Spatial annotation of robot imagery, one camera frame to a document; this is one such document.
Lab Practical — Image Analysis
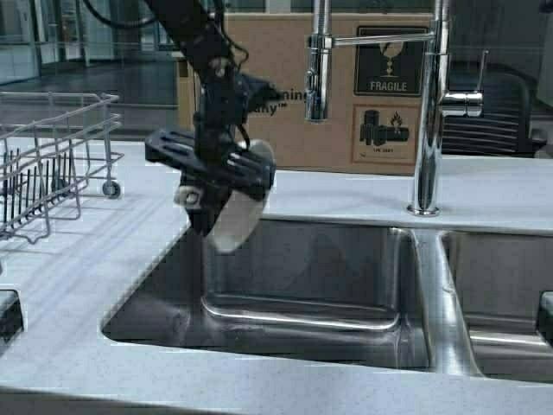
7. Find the white wire dish rack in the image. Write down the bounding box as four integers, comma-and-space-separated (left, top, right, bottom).
1, 92, 123, 244

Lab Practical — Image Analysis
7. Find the black office chair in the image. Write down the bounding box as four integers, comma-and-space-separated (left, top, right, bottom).
442, 67, 548, 158

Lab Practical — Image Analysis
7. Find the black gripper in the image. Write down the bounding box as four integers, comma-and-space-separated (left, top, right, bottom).
185, 71, 270, 237

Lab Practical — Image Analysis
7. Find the brown cardboard box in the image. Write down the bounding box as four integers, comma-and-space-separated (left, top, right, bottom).
175, 11, 435, 176

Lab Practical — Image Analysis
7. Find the white frying pan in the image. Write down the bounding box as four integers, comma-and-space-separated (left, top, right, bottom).
173, 138, 277, 252

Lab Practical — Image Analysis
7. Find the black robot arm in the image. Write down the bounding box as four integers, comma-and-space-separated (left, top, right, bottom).
144, 1, 283, 237

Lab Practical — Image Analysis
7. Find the black robot base left corner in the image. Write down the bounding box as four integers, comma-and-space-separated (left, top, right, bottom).
1, 290, 24, 354

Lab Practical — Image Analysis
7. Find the chrome kitchen faucet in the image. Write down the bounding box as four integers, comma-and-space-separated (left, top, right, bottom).
304, 1, 489, 217

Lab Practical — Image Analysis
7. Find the stainless steel double sink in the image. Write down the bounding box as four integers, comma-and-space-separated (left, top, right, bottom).
103, 220, 552, 384

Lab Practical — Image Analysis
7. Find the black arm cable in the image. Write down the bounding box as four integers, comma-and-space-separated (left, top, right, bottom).
81, 0, 251, 150

